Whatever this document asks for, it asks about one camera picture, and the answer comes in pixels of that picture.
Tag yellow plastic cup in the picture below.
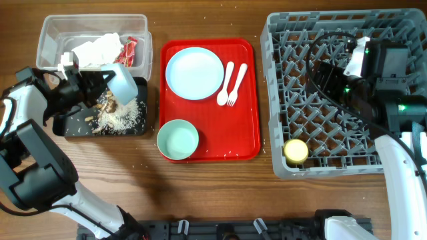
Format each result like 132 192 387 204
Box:
283 139 309 165

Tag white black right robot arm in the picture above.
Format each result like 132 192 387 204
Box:
305 32 426 239

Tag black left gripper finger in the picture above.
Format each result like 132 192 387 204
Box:
95 70 116 87
87 87 106 107

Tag rice and food scraps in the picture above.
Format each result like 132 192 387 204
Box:
85 90 141 135

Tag red serving tray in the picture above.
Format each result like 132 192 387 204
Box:
159 38 261 163

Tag mint green bowl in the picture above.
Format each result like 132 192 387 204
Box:
157 119 199 161

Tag light blue rice bowl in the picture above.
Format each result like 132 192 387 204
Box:
101 63 138 105

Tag red snack wrapper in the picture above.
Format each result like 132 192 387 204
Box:
114 37 138 67

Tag grey dishwasher rack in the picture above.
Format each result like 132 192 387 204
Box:
260 9 426 179

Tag white plastic spoon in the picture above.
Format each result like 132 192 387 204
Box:
217 61 234 106

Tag black food waste tray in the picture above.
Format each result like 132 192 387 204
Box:
53 77 147 137

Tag light blue plate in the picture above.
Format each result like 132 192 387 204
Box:
165 47 225 101

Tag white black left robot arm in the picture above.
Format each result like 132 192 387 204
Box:
1 66 150 239

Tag clear plastic waste bin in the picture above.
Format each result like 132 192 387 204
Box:
35 14 153 80

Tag white crumpled tissue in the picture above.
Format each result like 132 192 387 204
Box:
71 33 123 68

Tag white plastic fork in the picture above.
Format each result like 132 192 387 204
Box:
227 63 248 107

